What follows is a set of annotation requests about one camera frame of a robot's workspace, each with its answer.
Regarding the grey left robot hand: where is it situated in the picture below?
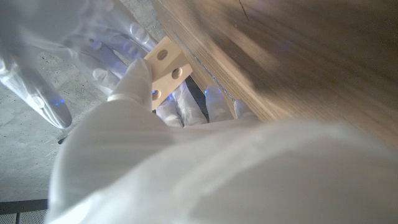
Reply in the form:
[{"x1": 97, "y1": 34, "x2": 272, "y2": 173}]
[{"x1": 45, "y1": 57, "x2": 398, "y2": 224}]

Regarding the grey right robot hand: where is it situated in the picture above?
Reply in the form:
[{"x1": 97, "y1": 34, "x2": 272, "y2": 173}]
[{"x1": 0, "y1": 0, "x2": 159, "y2": 130}]

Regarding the wooden block with holes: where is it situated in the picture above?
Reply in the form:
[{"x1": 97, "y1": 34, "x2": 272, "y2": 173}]
[{"x1": 144, "y1": 35, "x2": 193, "y2": 110}]

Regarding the grey perforated panel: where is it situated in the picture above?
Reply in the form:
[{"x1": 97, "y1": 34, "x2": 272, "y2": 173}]
[
  {"x1": 0, "y1": 213, "x2": 17, "y2": 224},
  {"x1": 19, "y1": 209, "x2": 47, "y2": 224}
]

